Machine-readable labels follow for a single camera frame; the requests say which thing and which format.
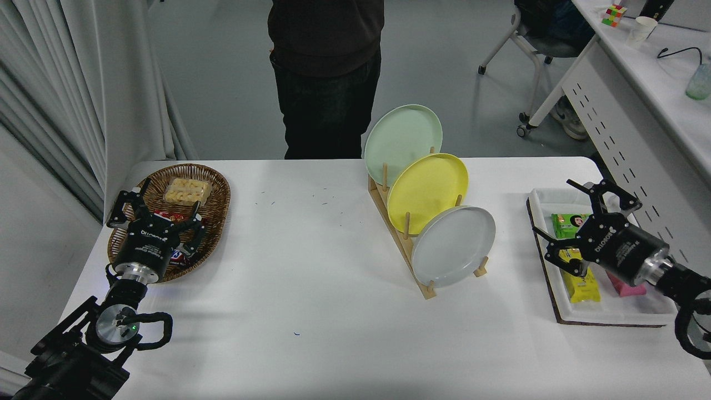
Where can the brown wicker basket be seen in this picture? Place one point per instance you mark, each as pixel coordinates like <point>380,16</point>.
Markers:
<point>214,211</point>

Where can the red snack bar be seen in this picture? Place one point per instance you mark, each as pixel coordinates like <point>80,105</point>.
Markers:
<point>169,214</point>

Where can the pink snack pack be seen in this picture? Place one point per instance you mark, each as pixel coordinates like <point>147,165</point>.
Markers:
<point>627,289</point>

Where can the wooden plate rack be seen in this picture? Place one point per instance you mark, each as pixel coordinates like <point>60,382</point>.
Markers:
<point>416,280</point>

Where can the colourful puzzle cube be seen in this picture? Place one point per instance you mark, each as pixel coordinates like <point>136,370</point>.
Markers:
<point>614,15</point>

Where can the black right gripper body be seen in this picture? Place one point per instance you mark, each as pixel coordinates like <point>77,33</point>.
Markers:
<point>616,247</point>

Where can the white tray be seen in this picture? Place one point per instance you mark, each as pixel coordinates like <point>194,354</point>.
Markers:
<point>611,311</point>

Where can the black box device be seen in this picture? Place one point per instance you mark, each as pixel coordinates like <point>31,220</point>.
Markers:
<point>656,9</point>

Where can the seated person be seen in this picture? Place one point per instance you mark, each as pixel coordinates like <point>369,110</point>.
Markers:
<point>569,119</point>

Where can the grey plate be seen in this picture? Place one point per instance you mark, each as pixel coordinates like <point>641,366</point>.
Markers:
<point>452,247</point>

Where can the clear pack of biscuits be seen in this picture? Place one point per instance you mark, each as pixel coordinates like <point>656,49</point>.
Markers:
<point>187,191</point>

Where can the white desk with perforated panel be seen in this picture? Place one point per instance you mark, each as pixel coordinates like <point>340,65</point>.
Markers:
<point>639,78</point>

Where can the standing person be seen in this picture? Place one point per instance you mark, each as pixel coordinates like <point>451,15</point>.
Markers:
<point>328,72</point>

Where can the grey curtain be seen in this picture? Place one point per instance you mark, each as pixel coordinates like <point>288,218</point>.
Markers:
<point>83,83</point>

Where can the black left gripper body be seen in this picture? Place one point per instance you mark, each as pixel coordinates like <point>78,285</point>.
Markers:
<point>147,244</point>

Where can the pale green glass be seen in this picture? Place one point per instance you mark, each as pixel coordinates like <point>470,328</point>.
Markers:
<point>699,83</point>

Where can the yellow snack pack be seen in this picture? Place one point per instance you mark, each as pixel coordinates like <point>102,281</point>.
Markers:
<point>583,289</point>

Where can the white wheeled office chair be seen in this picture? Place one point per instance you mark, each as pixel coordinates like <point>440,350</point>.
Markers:
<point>550,47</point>

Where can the pale green plate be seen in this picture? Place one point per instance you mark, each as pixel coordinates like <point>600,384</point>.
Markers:
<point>400,139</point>

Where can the brown and blue snack bar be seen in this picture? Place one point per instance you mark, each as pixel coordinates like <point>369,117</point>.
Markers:
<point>176,258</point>

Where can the yellow plate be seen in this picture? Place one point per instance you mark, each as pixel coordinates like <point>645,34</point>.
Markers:
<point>425,189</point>

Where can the white paper cup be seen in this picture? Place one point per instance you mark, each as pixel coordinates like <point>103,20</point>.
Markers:
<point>641,32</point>

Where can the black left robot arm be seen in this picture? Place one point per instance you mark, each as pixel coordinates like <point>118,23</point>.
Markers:
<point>72,366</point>

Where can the green snack pack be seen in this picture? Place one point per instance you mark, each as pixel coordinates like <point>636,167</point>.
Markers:
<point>564,225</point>

